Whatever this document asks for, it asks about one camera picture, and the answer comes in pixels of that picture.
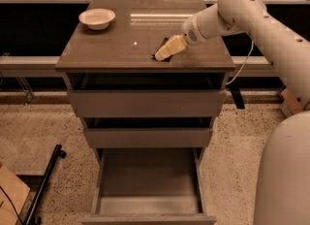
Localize grey drawer cabinet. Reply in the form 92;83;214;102
54;0;236;159

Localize grey bottom drawer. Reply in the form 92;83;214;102
81;148;216;225

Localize white cable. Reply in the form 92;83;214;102
226;39;256;86

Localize white bowl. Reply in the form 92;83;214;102
78;9;115;30

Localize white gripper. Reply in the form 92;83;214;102
154;16;206;61

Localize grey drawer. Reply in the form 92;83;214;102
84;117;213;148
81;148;216;225
68;73;225;118

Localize grey middle drawer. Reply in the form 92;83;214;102
84;117;213;148

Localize black metal stand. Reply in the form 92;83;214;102
18;145;67;225

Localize black bracket under rail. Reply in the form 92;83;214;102
228;79;245;110

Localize grey top drawer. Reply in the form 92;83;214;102
68;73;225;118

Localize metal railing beam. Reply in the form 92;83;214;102
0;56;278;78

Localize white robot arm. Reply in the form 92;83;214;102
155;0;310;225

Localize cardboard box right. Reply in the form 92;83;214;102
280;88;303;117

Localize cardboard box left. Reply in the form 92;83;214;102
0;163;30;225

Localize cardboard box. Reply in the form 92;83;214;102
0;163;30;225
280;88;303;117

